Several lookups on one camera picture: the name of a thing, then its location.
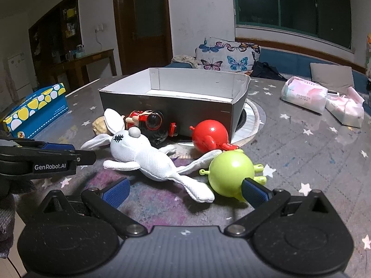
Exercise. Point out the black bag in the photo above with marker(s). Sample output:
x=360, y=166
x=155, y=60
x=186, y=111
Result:
x=265, y=71

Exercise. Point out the pink white tissue pack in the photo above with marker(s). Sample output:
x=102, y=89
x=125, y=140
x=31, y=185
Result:
x=346, y=110
x=303, y=94

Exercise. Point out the blue sofa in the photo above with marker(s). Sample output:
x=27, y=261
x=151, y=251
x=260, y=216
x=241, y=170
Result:
x=292, y=60

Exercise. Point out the butterfly print pillow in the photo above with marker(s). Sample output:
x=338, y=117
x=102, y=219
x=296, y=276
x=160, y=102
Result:
x=226, y=53

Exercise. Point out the blue yellow dotted tissue box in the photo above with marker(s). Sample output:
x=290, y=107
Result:
x=43, y=113

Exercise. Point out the beige crumpled cloth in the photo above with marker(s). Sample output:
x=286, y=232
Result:
x=185, y=60

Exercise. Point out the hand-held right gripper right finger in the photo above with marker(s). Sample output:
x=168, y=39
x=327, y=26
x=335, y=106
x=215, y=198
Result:
x=255, y=192

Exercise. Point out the cartoon boy figurine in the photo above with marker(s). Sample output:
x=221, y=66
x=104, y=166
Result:
x=153, y=121

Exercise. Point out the wooden side table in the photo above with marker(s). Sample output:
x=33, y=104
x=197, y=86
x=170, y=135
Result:
x=87, y=59

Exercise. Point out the dark wooden shelf unit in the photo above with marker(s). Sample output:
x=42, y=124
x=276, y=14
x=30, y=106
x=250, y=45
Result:
x=55, y=26

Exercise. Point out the brown wooden door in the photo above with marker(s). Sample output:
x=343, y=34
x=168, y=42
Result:
x=145, y=20

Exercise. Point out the green round plastic toy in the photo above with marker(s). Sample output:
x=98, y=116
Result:
x=229, y=170

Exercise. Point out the dark window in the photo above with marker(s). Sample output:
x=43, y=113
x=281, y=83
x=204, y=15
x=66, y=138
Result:
x=298, y=3

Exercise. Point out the grey cushion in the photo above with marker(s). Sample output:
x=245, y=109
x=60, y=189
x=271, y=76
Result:
x=333, y=75

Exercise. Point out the white cabinet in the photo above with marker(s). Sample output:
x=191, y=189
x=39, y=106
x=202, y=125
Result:
x=17, y=72

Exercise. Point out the white wall switch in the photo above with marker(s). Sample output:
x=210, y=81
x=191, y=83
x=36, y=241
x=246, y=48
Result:
x=99, y=28

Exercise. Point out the teal jar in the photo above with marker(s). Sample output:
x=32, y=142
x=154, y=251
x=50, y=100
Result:
x=80, y=51

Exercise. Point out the beige peanut toy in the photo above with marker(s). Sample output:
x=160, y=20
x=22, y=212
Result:
x=98, y=126

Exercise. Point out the red round plastic toy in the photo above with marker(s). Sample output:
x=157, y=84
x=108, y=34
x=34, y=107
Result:
x=210, y=133

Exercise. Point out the grey star print tablecloth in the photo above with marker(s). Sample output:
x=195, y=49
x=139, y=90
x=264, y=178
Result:
x=304, y=156

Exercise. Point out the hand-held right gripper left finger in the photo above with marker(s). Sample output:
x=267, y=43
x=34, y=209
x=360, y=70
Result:
x=116, y=192

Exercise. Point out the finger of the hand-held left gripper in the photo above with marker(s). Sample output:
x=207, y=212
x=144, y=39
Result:
x=87, y=157
x=58, y=146

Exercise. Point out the white plush rabbit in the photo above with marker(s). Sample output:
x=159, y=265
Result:
x=145, y=153

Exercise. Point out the grey cardboard box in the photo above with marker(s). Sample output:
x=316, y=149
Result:
x=174, y=107

